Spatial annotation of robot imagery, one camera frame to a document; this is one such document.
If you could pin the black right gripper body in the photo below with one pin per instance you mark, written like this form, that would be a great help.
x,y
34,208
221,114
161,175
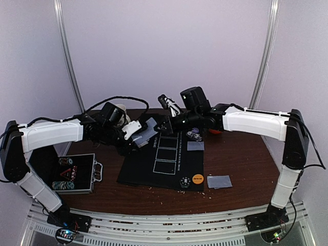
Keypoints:
x,y
168,125

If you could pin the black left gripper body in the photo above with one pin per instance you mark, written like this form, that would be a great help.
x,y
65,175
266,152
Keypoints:
x,y
124,149

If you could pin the spade card face up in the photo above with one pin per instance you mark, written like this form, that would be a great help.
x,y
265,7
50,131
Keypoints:
x,y
149,131

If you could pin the white poker chip stack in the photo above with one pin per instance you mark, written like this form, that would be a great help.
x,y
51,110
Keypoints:
x,y
194,136

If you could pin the face-down card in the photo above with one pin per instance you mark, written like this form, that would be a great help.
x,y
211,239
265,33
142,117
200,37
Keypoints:
x,y
195,146
223,182

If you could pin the dark green chip stack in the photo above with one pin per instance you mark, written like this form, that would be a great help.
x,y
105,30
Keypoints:
x,y
184,182

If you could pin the orange big blind button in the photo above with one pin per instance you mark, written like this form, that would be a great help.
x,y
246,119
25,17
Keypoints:
x,y
198,179

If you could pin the grey playing card deck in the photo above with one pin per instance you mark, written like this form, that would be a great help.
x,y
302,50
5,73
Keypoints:
x,y
139,140

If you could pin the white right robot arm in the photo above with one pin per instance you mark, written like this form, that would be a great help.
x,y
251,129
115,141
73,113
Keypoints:
x,y
287,127

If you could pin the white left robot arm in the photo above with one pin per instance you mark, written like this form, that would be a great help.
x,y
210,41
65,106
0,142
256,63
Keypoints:
x,y
20,141

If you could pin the ceramic mug with print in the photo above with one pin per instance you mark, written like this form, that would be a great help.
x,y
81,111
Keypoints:
x,y
125,119

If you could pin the black poker mat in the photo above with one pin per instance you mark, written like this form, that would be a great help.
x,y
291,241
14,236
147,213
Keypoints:
x,y
162,163

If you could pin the orange bowl white inside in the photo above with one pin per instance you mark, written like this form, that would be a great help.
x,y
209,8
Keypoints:
x,y
215,132

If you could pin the aluminium poker chip case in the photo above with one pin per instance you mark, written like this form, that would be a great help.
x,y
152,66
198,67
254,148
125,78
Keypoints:
x,y
84,172

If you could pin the upper chip stack in case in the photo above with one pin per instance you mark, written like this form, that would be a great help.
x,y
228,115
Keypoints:
x,y
65,162

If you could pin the chip stack in case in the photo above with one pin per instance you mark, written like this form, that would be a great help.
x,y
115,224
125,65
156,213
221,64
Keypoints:
x,y
63,185
65,162

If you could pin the aluminium corner post right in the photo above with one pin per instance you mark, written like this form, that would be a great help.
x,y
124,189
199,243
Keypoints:
x,y
267,51

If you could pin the aluminium corner post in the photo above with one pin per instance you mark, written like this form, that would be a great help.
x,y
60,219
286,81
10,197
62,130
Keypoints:
x,y
267,51
68,59

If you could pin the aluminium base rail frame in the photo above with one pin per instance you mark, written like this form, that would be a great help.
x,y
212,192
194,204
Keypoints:
x,y
220,228

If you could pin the aluminium corner post left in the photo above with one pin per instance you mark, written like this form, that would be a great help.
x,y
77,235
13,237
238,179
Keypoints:
x,y
68,59

